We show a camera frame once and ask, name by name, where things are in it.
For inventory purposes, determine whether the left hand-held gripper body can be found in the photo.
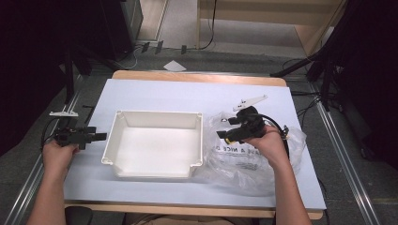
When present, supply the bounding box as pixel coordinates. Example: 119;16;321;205
49;111;98;150

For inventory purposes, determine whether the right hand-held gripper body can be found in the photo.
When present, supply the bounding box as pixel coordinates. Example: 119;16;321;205
232;95;268;143

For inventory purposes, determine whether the clear printed plastic bag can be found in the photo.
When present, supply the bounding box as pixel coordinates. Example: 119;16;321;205
192;111;308;197

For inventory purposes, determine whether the person's left hand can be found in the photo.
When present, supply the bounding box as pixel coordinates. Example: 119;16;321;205
41;139;81;177

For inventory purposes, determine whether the person's right hand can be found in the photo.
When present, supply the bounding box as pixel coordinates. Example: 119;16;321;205
241;124;291;171

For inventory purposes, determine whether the white plastic tray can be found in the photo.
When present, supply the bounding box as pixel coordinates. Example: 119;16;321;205
100;109;205;180

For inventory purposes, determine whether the pale blue table mat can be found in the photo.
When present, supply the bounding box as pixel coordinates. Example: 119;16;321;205
63;78;328;211

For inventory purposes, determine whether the black stool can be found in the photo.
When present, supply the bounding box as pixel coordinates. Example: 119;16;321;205
64;205;94;225

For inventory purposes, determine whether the white paper sheet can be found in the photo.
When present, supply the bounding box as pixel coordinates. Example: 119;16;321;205
162;59;188;72

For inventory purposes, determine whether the black tripod stand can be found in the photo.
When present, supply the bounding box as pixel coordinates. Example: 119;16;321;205
269;46;342;113

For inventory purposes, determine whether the light wooden furniture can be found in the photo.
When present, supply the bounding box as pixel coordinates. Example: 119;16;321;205
195;0;349;58

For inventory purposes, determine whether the black cabinet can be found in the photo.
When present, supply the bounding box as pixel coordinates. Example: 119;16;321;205
71;0;145;62

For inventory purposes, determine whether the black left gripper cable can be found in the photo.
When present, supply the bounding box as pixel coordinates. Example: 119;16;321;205
39;116;61;152

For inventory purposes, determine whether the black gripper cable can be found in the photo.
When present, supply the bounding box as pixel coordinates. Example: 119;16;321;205
39;116;61;152
258;113;291;159

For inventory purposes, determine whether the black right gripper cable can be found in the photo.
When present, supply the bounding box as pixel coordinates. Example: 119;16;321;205
258;113;291;159

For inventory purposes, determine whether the metal floor rail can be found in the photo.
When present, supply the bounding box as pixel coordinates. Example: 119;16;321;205
3;90;83;225
309;82;382;225

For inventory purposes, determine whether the black floor cable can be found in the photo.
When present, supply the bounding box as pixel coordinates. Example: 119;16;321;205
198;0;219;52

